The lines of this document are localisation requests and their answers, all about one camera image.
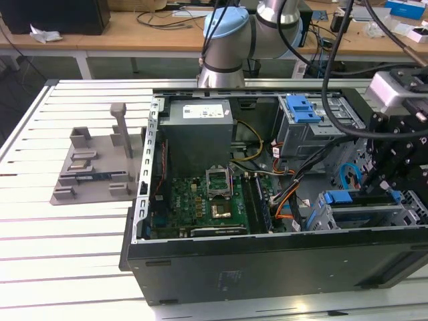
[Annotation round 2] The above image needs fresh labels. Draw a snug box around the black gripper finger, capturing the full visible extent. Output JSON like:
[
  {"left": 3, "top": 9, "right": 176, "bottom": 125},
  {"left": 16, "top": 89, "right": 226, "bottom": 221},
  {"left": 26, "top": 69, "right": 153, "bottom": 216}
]
[
  {"left": 361, "top": 113, "right": 391, "bottom": 195},
  {"left": 381, "top": 156, "right": 412, "bottom": 198}
]

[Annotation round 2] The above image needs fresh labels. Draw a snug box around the hard disk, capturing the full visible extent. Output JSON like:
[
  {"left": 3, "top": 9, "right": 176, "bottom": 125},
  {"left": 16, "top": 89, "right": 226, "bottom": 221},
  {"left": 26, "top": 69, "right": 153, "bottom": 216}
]
[{"left": 306, "top": 189, "right": 405, "bottom": 231}]

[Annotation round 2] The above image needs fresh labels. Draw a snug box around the grey disk bay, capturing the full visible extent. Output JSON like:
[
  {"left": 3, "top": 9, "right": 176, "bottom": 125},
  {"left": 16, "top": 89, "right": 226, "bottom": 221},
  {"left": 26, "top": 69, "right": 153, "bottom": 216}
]
[{"left": 304, "top": 189, "right": 428, "bottom": 231}]

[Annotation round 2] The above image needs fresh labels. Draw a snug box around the grey drive cage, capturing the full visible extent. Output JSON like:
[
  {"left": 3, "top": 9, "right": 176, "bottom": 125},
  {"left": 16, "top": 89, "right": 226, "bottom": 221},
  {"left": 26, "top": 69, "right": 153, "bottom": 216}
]
[{"left": 277, "top": 95, "right": 367, "bottom": 168}]

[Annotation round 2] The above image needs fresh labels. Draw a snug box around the blue drive cage latch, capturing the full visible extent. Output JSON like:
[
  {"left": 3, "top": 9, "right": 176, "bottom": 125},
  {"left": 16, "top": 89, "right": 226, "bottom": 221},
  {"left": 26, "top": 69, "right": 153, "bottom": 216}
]
[{"left": 286, "top": 95, "right": 320, "bottom": 124}]

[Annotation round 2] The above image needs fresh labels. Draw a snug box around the white box black insert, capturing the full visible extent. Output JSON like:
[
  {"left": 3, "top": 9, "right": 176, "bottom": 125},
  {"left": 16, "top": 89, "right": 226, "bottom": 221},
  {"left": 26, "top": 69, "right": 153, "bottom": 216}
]
[{"left": 406, "top": 26, "right": 428, "bottom": 43}]

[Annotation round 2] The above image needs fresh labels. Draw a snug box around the clear plastic bag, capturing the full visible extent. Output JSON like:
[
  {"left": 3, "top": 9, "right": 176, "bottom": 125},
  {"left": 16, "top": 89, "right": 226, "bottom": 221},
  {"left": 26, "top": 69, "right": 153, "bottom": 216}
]
[{"left": 366, "top": 16, "right": 402, "bottom": 37}]

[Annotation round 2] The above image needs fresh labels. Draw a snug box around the small black box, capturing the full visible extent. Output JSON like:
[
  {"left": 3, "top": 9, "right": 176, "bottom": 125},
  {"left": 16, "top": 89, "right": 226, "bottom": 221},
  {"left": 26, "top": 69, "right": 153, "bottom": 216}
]
[{"left": 330, "top": 13, "right": 352, "bottom": 33}]

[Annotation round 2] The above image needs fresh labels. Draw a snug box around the grey flat tray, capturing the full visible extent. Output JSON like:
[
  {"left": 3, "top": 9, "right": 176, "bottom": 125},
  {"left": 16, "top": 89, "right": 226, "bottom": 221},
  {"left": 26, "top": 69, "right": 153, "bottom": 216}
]
[{"left": 352, "top": 6, "right": 392, "bottom": 23}]

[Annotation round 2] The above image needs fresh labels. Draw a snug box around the blue cardboard box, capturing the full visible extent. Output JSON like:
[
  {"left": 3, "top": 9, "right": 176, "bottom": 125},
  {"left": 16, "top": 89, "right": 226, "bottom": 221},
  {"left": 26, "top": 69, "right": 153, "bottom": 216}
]
[{"left": 384, "top": 0, "right": 428, "bottom": 17}]

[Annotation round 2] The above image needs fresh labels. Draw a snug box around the black computer tower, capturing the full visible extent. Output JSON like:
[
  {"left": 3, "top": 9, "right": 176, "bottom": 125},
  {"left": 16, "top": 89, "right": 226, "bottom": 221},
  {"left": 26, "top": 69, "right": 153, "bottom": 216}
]
[{"left": 299, "top": 9, "right": 314, "bottom": 47}]

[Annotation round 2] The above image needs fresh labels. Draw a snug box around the black open PC case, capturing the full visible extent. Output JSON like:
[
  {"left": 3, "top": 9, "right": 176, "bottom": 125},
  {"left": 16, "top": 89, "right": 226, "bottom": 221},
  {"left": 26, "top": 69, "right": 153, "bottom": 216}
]
[{"left": 119, "top": 78, "right": 428, "bottom": 307}]

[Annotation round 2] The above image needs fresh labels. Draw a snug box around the metal socket cover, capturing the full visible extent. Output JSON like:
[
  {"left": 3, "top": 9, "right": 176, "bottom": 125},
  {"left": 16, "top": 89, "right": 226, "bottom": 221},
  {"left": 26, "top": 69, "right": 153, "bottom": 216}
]
[{"left": 205, "top": 166, "right": 234, "bottom": 201}]

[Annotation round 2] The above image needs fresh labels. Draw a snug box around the CPU socket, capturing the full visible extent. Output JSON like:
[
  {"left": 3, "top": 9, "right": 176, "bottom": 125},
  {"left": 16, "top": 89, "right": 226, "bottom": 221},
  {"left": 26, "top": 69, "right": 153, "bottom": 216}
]
[{"left": 210, "top": 199, "right": 233, "bottom": 218}]

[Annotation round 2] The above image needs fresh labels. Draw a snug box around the grey power supply unit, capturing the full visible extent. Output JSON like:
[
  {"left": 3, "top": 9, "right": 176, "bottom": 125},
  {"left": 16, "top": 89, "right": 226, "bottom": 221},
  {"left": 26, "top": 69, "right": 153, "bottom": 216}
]
[{"left": 157, "top": 99, "right": 235, "bottom": 178}]

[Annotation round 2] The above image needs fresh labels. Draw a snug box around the black graphics card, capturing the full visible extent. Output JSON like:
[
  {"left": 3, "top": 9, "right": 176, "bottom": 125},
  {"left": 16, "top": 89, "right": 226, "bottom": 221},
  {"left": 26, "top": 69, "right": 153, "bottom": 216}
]
[{"left": 179, "top": 225, "right": 250, "bottom": 239}]

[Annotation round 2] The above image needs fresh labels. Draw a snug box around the green motherboard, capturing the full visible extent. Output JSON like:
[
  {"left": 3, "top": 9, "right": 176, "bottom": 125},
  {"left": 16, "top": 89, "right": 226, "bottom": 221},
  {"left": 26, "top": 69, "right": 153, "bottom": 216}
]
[{"left": 148, "top": 173, "right": 288, "bottom": 240}]

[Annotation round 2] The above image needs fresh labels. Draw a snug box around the wooden desk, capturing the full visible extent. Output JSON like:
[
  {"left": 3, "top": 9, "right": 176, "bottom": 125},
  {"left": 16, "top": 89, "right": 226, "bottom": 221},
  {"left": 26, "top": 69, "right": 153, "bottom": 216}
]
[{"left": 0, "top": 0, "right": 428, "bottom": 81}]

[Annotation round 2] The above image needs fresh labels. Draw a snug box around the grey parts rack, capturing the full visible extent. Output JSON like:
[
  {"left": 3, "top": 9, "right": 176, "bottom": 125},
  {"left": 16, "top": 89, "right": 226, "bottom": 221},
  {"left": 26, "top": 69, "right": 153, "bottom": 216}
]
[{"left": 49, "top": 102, "right": 141, "bottom": 207}]

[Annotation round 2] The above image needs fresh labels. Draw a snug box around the blue RAM stick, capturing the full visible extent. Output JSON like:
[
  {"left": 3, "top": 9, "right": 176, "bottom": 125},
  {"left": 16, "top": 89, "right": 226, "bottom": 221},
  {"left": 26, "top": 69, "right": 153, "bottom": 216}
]
[{"left": 75, "top": 172, "right": 113, "bottom": 183}]

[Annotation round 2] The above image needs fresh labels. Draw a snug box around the crumpled white paper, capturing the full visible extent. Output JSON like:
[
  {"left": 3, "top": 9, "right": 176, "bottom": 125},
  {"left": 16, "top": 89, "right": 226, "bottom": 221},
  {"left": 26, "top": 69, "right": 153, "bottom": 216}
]
[{"left": 29, "top": 23, "right": 64, "bottom": 44}]

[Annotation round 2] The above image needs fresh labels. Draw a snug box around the large black box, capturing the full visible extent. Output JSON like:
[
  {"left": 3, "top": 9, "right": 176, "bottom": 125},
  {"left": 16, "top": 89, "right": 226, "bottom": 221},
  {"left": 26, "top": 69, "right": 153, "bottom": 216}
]
[{"left": 0, "top": 0, "right": 111, "bottom": 36}]

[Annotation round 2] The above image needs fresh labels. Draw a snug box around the blue data wire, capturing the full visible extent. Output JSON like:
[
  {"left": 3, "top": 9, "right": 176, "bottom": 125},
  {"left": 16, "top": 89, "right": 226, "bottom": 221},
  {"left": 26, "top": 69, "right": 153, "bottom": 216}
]
[{"left": 339, "top": 162, "right": 364, "bottom": 192}]

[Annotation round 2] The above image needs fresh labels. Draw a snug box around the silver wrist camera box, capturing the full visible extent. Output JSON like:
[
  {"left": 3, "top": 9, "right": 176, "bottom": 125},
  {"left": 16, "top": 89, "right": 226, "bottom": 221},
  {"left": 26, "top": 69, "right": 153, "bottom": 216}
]
[{"left": 367, "top": 71, "right": 421, "bottom": 115}]

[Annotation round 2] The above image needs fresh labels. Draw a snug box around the black sleeved cable bundle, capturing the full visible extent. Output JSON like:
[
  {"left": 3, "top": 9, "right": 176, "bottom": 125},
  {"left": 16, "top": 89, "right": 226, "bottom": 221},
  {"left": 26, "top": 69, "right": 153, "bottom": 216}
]
[{"left": 274, "top": 133, "right": 362, "bottom": 205}]

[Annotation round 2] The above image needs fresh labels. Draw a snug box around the thick black looped cable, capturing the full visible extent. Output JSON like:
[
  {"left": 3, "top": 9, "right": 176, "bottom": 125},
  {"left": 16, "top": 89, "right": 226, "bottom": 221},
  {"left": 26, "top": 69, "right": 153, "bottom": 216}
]
[{"left": 322, "top": 0, "right": 428, "bottom": 140}]

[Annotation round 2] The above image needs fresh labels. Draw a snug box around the black cable brown connector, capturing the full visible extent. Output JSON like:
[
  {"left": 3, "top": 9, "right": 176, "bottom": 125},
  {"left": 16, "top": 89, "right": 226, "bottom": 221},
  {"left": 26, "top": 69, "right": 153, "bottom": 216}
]
[{"left": 363, "top": 0, "right": 428, "bottom": 68}]

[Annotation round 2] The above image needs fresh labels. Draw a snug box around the orange wire bundle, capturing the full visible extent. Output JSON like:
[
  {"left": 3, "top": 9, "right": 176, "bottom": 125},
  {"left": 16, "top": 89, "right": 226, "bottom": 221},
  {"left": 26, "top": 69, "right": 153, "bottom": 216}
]
[{"left": 272, "top": 185, "right": 304, "bottom": 221}]

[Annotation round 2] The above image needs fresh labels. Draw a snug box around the yellow black wire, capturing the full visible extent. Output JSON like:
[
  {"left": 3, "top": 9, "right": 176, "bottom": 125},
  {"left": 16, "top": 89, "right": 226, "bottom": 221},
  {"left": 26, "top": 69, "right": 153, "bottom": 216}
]
[{"left": 230, "top": 120, "right": 265, "bottom": 167}]

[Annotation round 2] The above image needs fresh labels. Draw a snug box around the black hanging robot cable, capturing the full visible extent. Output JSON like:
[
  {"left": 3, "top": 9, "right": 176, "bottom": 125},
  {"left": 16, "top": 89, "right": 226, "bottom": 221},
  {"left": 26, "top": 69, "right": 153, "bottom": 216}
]
[{"left": 199, "top": 0, "right": 223, "bottom": 68}]

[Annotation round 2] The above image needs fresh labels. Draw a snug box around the red fan wire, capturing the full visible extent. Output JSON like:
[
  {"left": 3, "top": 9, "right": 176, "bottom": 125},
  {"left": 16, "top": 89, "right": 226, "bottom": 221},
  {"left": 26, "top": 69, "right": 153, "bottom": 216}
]
[{"left": 155, "top": 138, "right": 169, "bottom": 201}]

